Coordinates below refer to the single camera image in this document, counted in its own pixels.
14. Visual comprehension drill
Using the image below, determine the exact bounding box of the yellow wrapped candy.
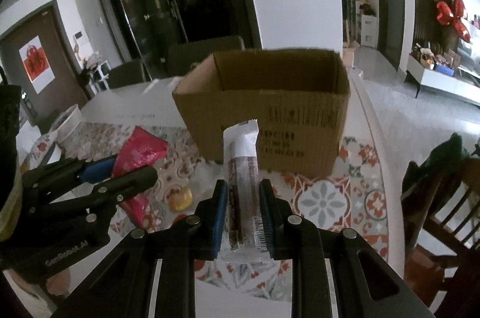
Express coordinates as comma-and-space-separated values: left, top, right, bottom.
168, 187, 193, 212

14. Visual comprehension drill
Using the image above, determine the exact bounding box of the red paper door poster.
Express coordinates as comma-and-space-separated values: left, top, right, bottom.
19, 35, 55, 94

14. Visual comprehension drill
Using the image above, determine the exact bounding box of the red bow balloon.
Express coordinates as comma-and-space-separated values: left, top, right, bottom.
436, 0, 471, 43

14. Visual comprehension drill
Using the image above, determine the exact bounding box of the wooden dining chair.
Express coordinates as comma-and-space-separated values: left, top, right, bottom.
403, 158, 479, 316

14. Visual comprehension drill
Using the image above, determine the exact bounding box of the white round bowl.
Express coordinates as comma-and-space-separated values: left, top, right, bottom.
49, 105, 82, 144

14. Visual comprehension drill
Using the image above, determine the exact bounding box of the dark upholstered chair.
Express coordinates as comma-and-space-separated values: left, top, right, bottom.
166, 35, 245, 76
107, 59, 149, 89

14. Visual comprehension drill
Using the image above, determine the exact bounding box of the white tv cabinet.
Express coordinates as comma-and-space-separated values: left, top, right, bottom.
405, 56, 480, 105

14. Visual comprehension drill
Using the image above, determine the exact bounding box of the dark jacket on chair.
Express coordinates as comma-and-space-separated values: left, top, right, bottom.
400, 132, 474, 218

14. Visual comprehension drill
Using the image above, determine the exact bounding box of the white storage shelf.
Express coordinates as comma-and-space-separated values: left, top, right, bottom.
349, 0, 378, 49

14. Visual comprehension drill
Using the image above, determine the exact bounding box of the pink snack packet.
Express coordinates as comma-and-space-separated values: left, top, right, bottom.
112, 126, 168, 227

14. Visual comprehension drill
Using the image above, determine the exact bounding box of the patterned tile table mat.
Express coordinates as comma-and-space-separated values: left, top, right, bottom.
25, 122, 389, 301

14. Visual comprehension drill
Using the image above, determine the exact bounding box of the clear brown snack bar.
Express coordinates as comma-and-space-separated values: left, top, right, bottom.
222, 119, 268, 263

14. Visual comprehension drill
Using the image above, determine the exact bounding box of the brown cardboard box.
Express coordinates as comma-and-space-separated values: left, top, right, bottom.
172, 49, 351, 178

